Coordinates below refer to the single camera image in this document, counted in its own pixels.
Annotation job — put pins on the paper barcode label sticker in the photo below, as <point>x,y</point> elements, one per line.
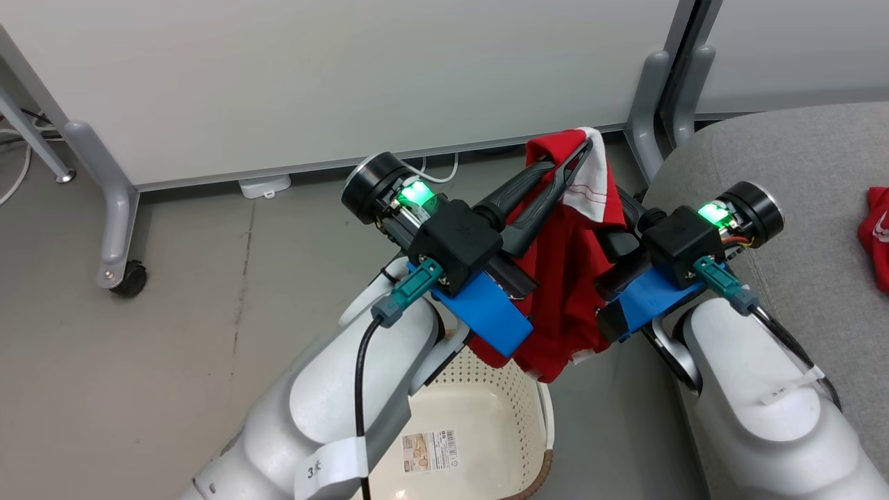
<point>430,451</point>

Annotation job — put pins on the red and white shirt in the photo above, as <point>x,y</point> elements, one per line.
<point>562,292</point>

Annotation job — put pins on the small white partition panel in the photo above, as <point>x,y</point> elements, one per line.
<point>799,48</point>

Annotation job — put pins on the large white partition panel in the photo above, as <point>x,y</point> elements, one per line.
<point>312,76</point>

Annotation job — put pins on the red garment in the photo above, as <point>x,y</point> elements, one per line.
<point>876,236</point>

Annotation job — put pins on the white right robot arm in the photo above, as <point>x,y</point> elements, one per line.
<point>757,417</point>

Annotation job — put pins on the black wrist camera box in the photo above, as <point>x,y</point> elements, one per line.
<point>680,239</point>
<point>455,243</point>

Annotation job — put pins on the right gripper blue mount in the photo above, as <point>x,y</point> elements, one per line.
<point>649,305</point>

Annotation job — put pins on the grey partition leg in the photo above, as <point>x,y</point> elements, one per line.
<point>114,201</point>
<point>691,90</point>
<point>649,111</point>

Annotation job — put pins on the grey fabric sofa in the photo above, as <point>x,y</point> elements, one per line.
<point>806,160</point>

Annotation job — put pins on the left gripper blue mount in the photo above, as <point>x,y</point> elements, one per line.
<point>489,316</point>

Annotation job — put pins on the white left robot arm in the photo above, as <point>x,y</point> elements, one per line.
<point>326,410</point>

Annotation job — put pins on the white plastic laundry basket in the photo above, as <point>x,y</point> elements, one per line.
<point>479,403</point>

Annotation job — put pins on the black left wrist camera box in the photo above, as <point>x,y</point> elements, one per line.
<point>455,243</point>

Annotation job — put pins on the white power box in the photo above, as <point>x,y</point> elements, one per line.
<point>265,186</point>

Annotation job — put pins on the black castor wheel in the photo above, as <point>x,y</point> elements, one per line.
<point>132,280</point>

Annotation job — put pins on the grey metal table leg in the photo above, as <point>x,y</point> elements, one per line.
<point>35,139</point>

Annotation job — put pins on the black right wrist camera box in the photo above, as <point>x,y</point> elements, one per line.
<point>680,239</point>

